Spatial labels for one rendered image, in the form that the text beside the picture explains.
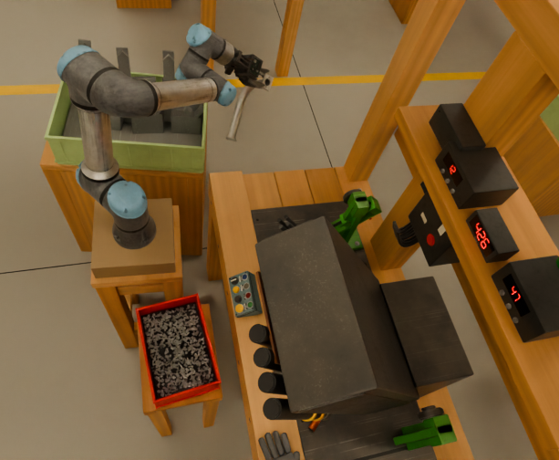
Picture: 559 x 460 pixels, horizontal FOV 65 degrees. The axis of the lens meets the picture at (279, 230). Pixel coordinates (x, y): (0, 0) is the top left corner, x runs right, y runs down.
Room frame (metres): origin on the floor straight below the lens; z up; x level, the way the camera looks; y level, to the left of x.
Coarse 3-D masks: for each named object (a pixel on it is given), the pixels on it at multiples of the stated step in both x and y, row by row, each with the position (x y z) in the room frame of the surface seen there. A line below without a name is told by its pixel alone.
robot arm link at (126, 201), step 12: (120, 180) 0.77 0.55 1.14; (108, 192) 0.70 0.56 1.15; (120, 192) 0.71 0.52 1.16; (132, 192) 0.73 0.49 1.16; (108, 204) 0.68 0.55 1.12; (120, 204) 0.67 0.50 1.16; (132, 204) 0.69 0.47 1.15; (144, 204) 0.71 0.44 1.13; (120, 216) 0.65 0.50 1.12; (132, 216) 0.67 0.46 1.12; (144, 216) 0.70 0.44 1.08; (120, 228) 0.65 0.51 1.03; (132, 228) 0.66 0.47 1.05
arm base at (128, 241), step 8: (152, 224) 0.73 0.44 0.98; (112, 232) 0.67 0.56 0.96; (120, 232) 0.65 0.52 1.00; (128, 232) 0.65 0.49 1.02; (136, 232) 0.66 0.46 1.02; (144, 232) 0.68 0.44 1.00; (152, 232) 0.71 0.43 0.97; (120, 240) 0.64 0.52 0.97; (128, 240) 0.64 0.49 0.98; (136, 240) 0.65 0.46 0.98; (144, 240) 0.68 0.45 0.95; (128, 248) 0.63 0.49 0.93; (136, 248) 0.64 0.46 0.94
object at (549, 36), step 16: (496, 0) 1.10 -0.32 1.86; (512, 0) 1.06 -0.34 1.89; (528, 0) 1.03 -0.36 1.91; (544, 0) 0.99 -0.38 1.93; (512, 16) 1.04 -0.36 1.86; (528, 16) 1.00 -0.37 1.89; (544, 16) 0.97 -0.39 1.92; (528, 32) 0.98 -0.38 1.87; (544, 32) 0.95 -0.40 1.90; (544, 48) 0.93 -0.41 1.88; (544, 64) 0.90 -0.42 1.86
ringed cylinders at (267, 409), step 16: (256, 336) 0.28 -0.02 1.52; (256, 352) 0.25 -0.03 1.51; (272, 352) 0.26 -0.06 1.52; (272, 368) 0.24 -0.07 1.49; (272, 384) 0.20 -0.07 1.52; (272, 400) 0.17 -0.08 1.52; (272, 416) 0.15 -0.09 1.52; (288, 416) 0.16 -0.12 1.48; (304, 416) 0.18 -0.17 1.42; (320, 416) 0.21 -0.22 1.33
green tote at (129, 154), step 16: (160, 80) 1.47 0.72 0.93; (64, 96) 1.23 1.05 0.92; (64, 112) 1.17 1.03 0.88; (48, 128) 1.01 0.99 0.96; (64, 128) 1.13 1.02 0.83; (64, 144) 0.99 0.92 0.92; (80, 144) 1.00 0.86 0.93; (112, 144) 1.04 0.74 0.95; (128, 144) 1.06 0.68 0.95; (144, 144) 1.08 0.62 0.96; (160, 144) 1.10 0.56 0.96; (64, 160) 0.98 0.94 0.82; (80, 160) 1.00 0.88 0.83; (128, 160) 1.06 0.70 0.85; (144, 160) 1.08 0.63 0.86; (160, 160) 1.10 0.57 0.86; (176, 160) 1.12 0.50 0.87; (192, 160) 1.14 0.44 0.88
